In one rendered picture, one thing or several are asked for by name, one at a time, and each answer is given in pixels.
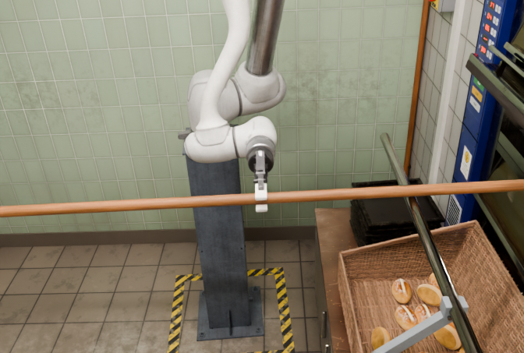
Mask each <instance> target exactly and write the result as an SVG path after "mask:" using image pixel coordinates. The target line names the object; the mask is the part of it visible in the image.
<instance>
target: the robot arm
mask: <svg viewBox="0 0 524 353"><path fill-rule="evenodd" d="M221 1H222V3H223V6H224V8H225V12H226V15H227V17H228V27H229V29H228V38H227V41H226V43H225V46H224V48H223V50H222V52H221V54H220V56H219V59H218V61H217V63H216V65H215V67H214V70H211V69H207V70H202V71H199V72H197V73H196V74H194V75H193V77H192V78H191V80H190V82H189V86H188V90H187V111H188V116H189V123H190V128H189V130H186V131H183V132H178V134H179V135H178V138H179V139H184V140H185V142H184V147H185V151H186V154H187V156H188V157H189V158H190V159H191V160H193V161H196V162H199V163H218V162H224V161H230V160H233V159H236V158H241V157H246V160H247V162H248V166H249V169H250V170H251V171H252V172H253V173H254V177H255V178H254V179H253V183H256V184H255V200H267V177H268V172H269V171H271V169H272V168H273V166H274V160H275V159H274V157H275V148H276V146H277V134H276V131H275V128H274V125H273V123H272V122H271V121H270V120H269V119H268V118H266V117H264V116H257V117H255V118H252V119H251V120H249V121H248V122H247V123H245V124H242V125H239V126H235V127H234V125H233V124H229V122H230V121H231V120H233V119H234V118H236V117H239V116H244V115H252V114H256V113H259V112H262V111H266V110H269V109H271V108H273V107H275V106H276V105H278V104H279V103H281V102H282V101H283V99H284V98H285V95H286V90H287V88H286V83H285V80H284V77H283V76H282V74H281V73H280V72H278V71H277V69H276V68H275V67H274V65H273V61H274V53H275V49H276V44H277V40H278V33H279V28H280V24H281V18H282V13H283V8H284V4H285V0H254V4H253V15H252V21H251V27H250V0H221ZM249 36H250V38H249ZM248 39H249V44H248V50H247V56H246V61H245V62H243V63H242V64H241V65H240V67H239V69H238V71H237V72H236V74H235V77H232V78H230V77H231V75H232V73H233V71H234V69H235V67H236V66H237V64H238V62H239V60H240V58H241V56H242V54H243V52H244V50H245V48H246V44H247V41H248Z"/></svg>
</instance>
